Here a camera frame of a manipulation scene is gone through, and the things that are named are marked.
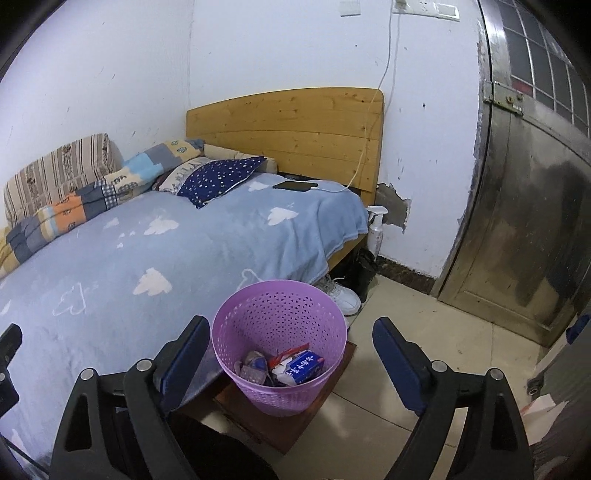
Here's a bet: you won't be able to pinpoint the white wall socket panel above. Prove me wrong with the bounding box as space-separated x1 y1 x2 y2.
392 0 461 21

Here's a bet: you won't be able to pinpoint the patchwork quilt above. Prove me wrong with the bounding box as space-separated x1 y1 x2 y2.
0 138 206 280

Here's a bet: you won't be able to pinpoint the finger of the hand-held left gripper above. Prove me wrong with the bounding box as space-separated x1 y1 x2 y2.
0 323 23 407

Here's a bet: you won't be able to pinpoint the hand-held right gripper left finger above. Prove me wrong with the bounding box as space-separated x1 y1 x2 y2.
50 315 212 480

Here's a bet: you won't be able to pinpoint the blue cloud print blanket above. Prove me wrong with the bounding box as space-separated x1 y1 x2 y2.
0 178 369 467

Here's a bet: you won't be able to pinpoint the black boots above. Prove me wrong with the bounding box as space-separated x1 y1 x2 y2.
346 249 379 303

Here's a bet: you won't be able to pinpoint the white spray bottle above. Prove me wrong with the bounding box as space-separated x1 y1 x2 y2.
366 205 389 256

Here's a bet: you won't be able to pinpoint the purple plastic basket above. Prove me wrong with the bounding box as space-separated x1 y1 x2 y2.
211 280 348 417

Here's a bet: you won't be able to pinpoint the grey metal door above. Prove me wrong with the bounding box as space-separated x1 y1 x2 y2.
431 0 591 349

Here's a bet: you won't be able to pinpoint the navy star pillow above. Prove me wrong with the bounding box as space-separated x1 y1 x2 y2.
177 156 267 209

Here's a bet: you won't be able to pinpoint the grey rolling suitcase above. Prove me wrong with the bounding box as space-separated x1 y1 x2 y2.
526 332 591 402

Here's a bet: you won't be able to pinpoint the striped floral pillow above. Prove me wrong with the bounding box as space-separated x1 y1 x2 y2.
4 133 123 222

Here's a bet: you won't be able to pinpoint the dark wooden stool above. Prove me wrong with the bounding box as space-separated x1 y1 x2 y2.
212 339 358 455

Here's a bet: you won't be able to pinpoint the beige pillow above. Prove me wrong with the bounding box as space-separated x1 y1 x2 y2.
203 144 279 175

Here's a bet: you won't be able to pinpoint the white paper bag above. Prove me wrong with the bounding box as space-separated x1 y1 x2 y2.
521 393 571 445

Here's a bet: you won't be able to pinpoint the white sneaker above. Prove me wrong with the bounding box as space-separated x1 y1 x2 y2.
315 274 362 317

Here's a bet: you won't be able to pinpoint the wooden bed headboard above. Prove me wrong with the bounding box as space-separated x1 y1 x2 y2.
186 88 385 206

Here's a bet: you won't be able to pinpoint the white charging cable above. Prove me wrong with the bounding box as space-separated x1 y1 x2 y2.
314 0 403 192

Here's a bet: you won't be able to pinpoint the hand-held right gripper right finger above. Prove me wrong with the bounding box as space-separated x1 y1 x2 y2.
372 316 536 480

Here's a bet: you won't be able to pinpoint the red packaging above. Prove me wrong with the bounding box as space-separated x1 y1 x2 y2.
268 344 311 370

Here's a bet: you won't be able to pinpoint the white printed pillow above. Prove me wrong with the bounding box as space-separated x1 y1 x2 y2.
157 157 215 193

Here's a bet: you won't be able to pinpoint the torn blue carton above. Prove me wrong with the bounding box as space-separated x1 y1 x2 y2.
281 349 324 385

